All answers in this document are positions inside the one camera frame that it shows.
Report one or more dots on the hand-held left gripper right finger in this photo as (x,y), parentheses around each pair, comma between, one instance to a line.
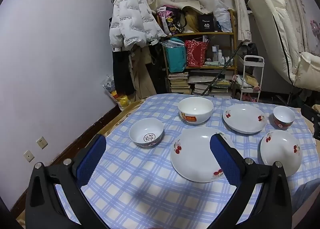
(225,162)

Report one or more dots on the tan package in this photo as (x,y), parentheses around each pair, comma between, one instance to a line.
(251,80)

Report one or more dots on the beige coat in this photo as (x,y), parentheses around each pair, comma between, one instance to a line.
(142,74)

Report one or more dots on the blue plaid tablecloth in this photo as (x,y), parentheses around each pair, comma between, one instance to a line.
(140,181)

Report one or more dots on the pink toy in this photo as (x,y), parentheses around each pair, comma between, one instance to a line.
(248,97)

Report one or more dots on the white puffer jacket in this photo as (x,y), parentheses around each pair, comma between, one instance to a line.
(132,19)

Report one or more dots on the pile of magazines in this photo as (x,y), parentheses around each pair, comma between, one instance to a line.
(215,86)

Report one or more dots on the teal bag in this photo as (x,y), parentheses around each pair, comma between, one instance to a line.
(175,56)

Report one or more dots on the white cherry-print plate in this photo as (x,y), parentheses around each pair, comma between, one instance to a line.
(280,151)
(243,119)
(193,154)

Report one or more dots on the person's leg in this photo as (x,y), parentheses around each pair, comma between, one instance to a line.
(308,196)

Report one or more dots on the black box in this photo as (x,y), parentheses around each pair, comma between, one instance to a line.
(207,23)

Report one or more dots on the black hanging garment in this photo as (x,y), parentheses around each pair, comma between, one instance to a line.
(121,71)

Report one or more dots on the tan blanket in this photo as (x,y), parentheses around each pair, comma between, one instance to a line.
(122,115)

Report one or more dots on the white rolling cart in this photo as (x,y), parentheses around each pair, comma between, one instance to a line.
(251,60)

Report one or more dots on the wall socket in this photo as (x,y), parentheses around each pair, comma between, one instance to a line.
(42,142)
(29,156)

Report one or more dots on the red patterned bag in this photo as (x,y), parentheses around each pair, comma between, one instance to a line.
(196,53)

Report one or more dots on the large white bowl red label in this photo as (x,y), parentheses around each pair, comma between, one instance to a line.
(195,109)

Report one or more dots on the colourful printed bag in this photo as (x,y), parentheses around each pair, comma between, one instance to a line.
(171,20)

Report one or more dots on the white bowl with character print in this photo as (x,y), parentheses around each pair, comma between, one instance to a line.
(146,132)

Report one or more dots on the white padded chair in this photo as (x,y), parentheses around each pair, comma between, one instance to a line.
(275,29)

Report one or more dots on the small red patterned bowl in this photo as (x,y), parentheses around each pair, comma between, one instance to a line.
(283,116)

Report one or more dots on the thin metal pole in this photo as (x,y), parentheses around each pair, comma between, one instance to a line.
(225,66)

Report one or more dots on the stack of books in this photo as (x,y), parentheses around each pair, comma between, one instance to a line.
(178,83)

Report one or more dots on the white plastic bag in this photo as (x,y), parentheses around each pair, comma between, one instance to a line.
(222,15)

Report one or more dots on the plastic bag with yellow contents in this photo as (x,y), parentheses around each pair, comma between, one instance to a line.
(117,94)

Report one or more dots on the black bag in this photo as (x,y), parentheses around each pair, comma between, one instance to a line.
(250,49)

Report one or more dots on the white bottle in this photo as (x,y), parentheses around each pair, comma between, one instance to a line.
(214,54)
(220,56)

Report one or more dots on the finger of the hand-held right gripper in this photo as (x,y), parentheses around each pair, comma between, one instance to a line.
(311,115)

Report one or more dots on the wooden shelf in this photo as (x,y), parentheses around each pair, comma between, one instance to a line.
(233,44)

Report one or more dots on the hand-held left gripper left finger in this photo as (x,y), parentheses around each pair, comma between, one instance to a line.
(92,160)

